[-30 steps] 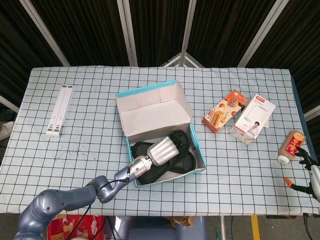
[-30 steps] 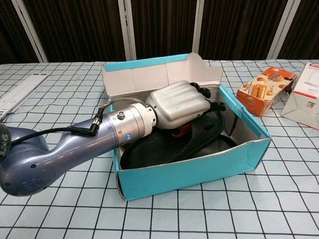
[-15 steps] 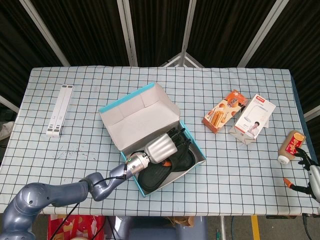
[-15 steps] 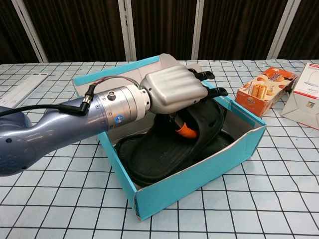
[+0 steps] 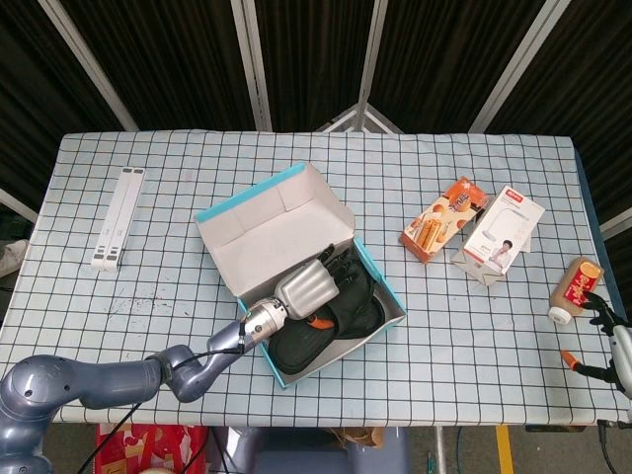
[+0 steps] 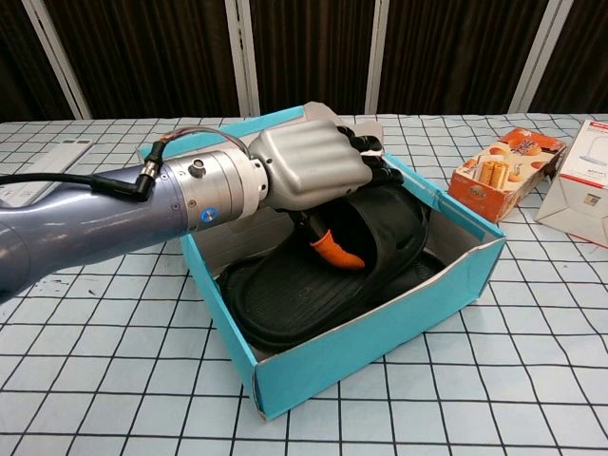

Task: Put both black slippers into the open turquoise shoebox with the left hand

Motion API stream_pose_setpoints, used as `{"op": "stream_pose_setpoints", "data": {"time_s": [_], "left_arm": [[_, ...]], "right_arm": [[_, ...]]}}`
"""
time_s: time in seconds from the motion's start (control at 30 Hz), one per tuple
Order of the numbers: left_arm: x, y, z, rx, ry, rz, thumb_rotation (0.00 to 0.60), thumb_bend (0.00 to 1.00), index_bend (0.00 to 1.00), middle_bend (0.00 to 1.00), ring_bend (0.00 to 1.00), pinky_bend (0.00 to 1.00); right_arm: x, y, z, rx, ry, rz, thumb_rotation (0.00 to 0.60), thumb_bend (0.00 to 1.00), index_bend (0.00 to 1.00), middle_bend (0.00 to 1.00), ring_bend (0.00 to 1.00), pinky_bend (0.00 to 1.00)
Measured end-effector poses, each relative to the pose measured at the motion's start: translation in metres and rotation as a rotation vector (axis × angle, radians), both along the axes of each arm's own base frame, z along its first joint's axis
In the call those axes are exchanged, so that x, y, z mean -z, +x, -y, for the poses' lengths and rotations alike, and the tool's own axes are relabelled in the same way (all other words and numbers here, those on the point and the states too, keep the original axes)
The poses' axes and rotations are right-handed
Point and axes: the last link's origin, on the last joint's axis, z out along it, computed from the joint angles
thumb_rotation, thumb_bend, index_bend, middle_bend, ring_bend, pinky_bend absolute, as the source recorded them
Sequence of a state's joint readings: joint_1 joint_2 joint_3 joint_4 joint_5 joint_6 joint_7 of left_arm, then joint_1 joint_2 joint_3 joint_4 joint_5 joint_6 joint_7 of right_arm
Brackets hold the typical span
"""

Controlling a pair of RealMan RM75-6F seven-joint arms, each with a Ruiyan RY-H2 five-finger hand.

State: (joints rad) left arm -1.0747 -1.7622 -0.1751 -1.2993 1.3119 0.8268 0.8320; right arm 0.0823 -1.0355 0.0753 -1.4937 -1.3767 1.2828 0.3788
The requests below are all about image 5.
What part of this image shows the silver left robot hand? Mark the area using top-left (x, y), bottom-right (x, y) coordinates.
top-left (274, 242), bottom-right (369, 331)

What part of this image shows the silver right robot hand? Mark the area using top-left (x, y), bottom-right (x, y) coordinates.
top-left (560, 290), bottom-right (632, 396)

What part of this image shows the black rubber slipper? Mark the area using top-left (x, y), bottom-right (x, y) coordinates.
top-left (323, 249), bottom-right (387, 342)
top-left (268, 313), bottom-right (347, 375)

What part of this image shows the light blue shoe box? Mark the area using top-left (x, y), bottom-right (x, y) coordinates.
top-left (193, 162), bottom-right (409, 390)

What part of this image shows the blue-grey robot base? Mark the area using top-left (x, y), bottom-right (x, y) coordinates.
top-left (211, 427), bottom-right (411, 474)

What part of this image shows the orange snack box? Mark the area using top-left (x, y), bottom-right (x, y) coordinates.
top-left (398, 176), bottom-right (490, 267)

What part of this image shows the white lamp box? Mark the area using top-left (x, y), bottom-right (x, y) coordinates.
top-left (449, 185), bottom-right (547, 288)

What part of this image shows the white shoe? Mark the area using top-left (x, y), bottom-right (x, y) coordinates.
top-left (0, 240), bottom-right (30, 278)

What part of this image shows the bottle with orange label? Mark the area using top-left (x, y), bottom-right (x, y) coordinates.
top-left (548, 256), bottom-right (606, 326)

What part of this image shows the brown paper bag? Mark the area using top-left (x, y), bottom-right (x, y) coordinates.
top-left (329, 427), bottom-right (386, 451)

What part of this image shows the light blue checked tablecloth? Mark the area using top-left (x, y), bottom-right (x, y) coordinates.
top-left (0, 128), bottom-right (632, 429)

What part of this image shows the white folding stand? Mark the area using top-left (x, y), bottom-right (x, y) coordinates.
top-left (90, 166), bottom-right (148, 273)

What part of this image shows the white table leg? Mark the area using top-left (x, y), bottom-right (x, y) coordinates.
top-left (433, 427), bottom-right (448, 474)

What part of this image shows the red patterned bag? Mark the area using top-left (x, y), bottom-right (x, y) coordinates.
top-left (93, 423), bottom-right (208, 474)

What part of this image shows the black cable with plug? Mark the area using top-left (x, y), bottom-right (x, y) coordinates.
top-left (594, 418), bottom-right (632, 474)

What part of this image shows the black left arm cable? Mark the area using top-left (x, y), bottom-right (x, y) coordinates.
top-left (78, 320), bottom-right (248, 474)

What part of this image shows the black partition screen white frame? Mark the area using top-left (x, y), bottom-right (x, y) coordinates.
top-left (0, 0), bottom-right (632, 233)

